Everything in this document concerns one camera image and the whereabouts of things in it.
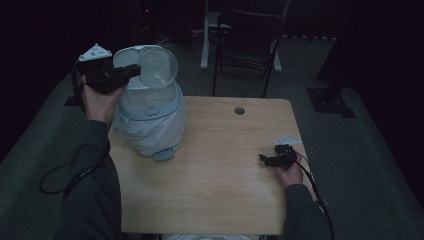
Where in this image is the clear plastic bowl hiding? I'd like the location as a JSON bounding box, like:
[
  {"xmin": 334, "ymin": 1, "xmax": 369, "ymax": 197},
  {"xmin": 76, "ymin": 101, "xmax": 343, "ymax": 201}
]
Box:
[{"xmin": 137, "ymin": 45, "xmax": 179, "ymax": 90}]

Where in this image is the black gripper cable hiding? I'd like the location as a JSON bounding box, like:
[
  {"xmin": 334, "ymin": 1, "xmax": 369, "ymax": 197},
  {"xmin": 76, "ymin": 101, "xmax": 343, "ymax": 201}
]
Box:
[
  {"xmin": 290, "ymin": 149, "xmax": 335, "ymax": 240},
  {"xmin": 39, "ymin": 146, "xmax": 112, "ymax": 202}
]

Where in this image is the person's left hand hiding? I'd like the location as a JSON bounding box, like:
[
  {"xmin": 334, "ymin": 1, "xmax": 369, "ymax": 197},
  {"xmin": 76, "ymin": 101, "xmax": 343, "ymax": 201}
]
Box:
[{"xmin": 80, "ymin": 74, "xmax": 127, "ymax": 127}]

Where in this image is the white grey pedal trash can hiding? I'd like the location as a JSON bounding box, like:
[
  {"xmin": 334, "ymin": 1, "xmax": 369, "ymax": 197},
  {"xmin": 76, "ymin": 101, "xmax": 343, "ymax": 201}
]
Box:
[{"xmin": 111, "ymin": 44, "xmax": 187, "ymax": 163}]

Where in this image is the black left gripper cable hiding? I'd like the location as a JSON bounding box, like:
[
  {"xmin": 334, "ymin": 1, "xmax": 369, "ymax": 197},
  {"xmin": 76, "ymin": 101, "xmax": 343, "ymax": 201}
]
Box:
[{"xmin": 39, "ymin": 146, "xmax": 112, "ymax": 202}]

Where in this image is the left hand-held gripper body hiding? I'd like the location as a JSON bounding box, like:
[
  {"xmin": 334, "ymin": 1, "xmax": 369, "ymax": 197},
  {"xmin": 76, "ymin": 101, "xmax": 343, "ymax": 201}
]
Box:
[{"xmin": 76, "ymin": 42, "xmax": 130, "ymax": 95}]

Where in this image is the black folding chair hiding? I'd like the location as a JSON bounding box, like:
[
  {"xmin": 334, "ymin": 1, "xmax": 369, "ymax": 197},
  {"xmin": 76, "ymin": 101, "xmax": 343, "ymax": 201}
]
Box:
[{"xmin": 212, "ymin": 9, "xmax": 285, "ymax": 99}]

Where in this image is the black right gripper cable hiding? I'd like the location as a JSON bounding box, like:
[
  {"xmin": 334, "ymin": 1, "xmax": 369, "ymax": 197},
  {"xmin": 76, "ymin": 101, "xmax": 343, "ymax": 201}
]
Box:
[{"xmin": 290, "ymin": 149, "xmax": 335, "ymax": 240}]

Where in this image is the person's right hand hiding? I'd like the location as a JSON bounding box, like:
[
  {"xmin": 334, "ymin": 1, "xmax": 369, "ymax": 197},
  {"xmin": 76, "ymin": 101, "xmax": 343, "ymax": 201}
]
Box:
[{"xmin": 273, "ymin": 156, "xmax": 305, "ymax": 188}]

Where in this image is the white plastic trash bag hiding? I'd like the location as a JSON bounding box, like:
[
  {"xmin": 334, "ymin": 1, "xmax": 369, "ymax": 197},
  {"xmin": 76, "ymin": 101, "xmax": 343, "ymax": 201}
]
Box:
[{"xmin": 111, "ymin": 79, "xmax": 187, "ymax": 156}]

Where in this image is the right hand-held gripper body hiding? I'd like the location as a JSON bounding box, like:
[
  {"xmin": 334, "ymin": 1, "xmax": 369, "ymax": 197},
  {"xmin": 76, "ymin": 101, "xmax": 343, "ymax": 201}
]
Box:
[{"xmin": 273, "ymin": 135, "xmax": 303, "ymax": 170}]

